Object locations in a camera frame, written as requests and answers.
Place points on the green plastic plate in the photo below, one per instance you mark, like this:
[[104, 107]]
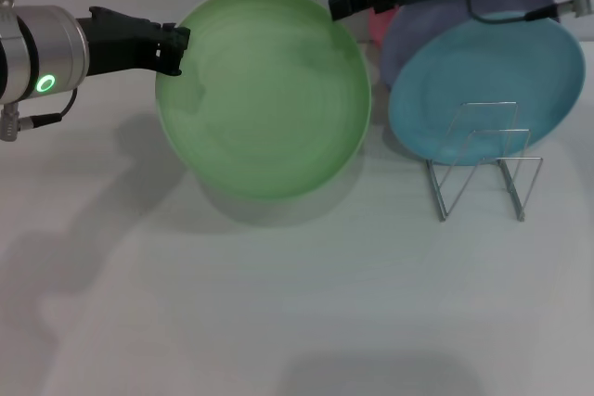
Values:
[[269, 99]]

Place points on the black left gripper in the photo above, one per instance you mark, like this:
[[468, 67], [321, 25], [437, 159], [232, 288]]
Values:
[[120, 43]]

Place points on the light blue plastic plate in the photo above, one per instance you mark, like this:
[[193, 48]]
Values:
[[487, 71]]

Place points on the purple plastic plate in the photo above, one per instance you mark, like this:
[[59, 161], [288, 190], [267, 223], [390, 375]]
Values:
[[417, 29]]

